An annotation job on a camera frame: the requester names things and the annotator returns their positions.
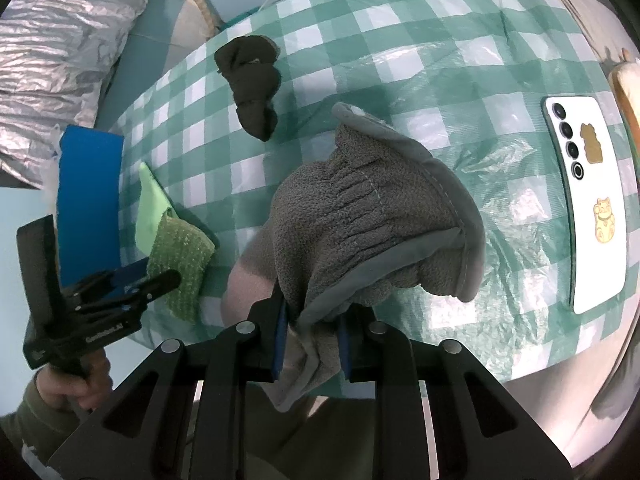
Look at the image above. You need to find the silver foil cover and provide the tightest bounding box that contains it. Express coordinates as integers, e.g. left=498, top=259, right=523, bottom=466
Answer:
left=1, top=0, right=149, bottom=188

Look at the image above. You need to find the green checked tablecloth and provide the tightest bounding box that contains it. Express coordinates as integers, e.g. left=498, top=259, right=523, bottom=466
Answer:
left=114, top=0, right=639, bottom=382

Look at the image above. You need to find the green knitted cloth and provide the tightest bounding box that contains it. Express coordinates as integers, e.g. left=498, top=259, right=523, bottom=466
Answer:
left=148, top=209, right=216, bottom=324

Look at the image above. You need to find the light green cloth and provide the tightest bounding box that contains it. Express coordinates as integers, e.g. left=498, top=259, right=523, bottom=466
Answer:
left=134, top=162, right=175, bottom=256

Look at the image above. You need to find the white smartphone with stickers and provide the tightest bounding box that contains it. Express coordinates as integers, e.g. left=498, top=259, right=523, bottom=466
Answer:
left=541, top=96, right=627, bottom=314

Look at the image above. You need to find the grey fleece slipper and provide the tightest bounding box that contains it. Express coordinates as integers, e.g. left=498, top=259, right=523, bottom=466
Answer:
left=220, top=101, right=486, bottom=414

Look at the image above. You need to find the blue cardboard box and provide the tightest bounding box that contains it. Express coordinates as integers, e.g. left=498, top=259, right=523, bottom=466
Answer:
left=56, top=126, right=124, bottom=287

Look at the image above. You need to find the dark brown sock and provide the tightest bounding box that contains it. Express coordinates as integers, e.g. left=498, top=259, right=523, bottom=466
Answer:
left=214, top=36, right=281, bottom=142

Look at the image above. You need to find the left hand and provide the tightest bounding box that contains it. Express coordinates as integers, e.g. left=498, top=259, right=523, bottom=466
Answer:
left=36, top=349, right=113, bottom=411

